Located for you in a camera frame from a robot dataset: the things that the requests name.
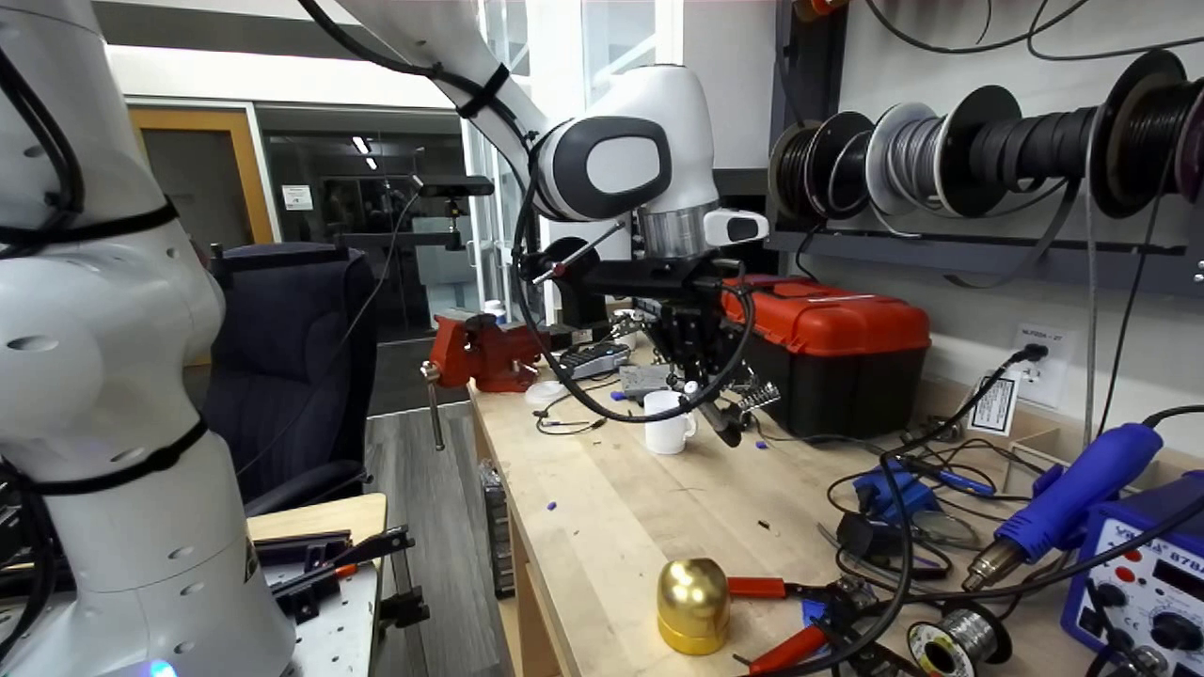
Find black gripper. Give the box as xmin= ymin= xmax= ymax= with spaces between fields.
xmin=645 ymin=295 xmax=756 ymax=442

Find white mug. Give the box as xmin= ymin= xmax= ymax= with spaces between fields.
xmin=640 ymin=388 xmax=701 ymax=459

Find red and black toolbox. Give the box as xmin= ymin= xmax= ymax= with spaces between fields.
xmin=718 ymin=275 xmax=935 ymax=446

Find grey metal plate device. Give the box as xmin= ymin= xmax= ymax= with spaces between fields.
xmin=546 ymin=338 xmax=640 ymax=393

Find white rounded object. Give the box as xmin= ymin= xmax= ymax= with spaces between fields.
xmin=521 ymin=374 xmax=574 ymax=418

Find black power adapter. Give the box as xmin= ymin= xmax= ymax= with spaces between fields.
xmin=831 ymin=510 xmax=889 ymax=570

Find blue plastic connector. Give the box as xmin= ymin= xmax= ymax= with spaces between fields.
xmin=855 ymin=462 xmax=943 ymax=530

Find red bench vise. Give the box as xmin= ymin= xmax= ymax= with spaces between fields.
xmin=416 ymin=311 xmax=546 ymax=395

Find black vertical power strip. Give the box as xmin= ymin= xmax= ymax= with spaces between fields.
xmin=477 ymin=459 xmax=519 ymax=605

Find white paper tag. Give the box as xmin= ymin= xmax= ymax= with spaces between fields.
xmin=963 ymin=374 xmax=1023 ymax=442

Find blue hot air gun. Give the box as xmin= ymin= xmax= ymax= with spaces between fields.
xmin=958 ymin=421 xmax=1166 ymax=597

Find side table with wood board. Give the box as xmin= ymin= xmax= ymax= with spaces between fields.
xmin=239 ymin=491 xmax=394 ymax=677

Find black orange bar clamp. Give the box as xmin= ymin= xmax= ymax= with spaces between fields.
xmin=257 ymin=523 xmax=416 ymax=621

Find dark blue office chair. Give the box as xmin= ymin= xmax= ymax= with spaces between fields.
xmin=204 ymin=240 xmax=381 ymax=511

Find blue soldering station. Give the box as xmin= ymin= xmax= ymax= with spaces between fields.
xmin=1058 ymin=501 xmax=1204 ymax=677

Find wood framed doorway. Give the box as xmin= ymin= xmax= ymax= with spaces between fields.
xmin=129 ymin=103 xmax=283 ymax=250

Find black cable with plug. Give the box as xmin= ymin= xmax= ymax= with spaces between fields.
xmin=529 ymin=403 xmax=611 ymax=442

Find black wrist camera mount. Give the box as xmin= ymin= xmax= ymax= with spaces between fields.
xmin=549 ymin=256 xmax=748 ymax=306

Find red handled pliers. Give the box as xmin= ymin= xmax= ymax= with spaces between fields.
xmin=721 ymin=573 xmax=837 ymax=677

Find cable spool wide flange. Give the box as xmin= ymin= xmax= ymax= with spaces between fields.
xmin=766 ymin=122 xmax=831 ymax=230

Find black cable from outlet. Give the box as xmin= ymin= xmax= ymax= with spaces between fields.
xmin=877 ymin=342 xmax=1053 ymax=510

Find black looped bench cable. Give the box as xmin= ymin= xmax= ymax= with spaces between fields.
xmin=818 ymin=462 xmax=921 ymax=671

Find black wire cable spool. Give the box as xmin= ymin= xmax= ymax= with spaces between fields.
xmin=935 ymin=82 xmax=1111 ymax=222
xmin=805 ymin=110 xmax=880 ymax=226

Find dark metal wall rack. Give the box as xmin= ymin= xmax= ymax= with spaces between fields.
xmin=763 ymin=0 xmax=1204 ymax=306

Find white wire cable spool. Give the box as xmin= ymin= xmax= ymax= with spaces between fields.
xmin=860 ymin=100 xmax=949 ymax=220

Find white wall outlet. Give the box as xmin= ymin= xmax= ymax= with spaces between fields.
xmin=1007 ymin=319 xmax=1072 ymax=395

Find solder wire spool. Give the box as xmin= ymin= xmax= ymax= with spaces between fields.
xmin=902 ymin=602 xmax=1015 ymax=677

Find large black cable spool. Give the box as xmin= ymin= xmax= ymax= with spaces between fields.
xmin=1088 ymin=49 xmax=1187 ymax=226

